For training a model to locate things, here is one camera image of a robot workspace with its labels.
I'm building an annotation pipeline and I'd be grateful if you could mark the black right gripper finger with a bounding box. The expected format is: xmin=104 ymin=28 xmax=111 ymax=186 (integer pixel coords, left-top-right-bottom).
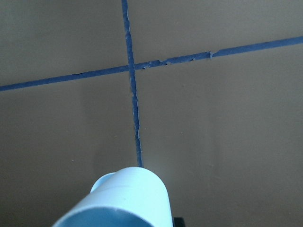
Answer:
xmin=174 ymin=218 xmax=185 ymax=227

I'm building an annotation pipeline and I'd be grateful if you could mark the light blue plastic cup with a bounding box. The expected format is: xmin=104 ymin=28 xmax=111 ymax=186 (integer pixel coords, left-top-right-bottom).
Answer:
xmin=90 ymin=173 xmax=115 ymax=193

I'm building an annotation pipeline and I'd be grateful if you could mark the long blue tape strip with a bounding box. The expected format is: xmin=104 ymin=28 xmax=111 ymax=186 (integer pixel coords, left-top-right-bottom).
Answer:
xmin=121 ymin=0 xmax=143 ymax=167

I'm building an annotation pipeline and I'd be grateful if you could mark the torn crossing blue tape strip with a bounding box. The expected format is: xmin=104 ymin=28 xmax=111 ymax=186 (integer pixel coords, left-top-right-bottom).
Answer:
xmin=0 ymin=36 xmax=303 ymax=92

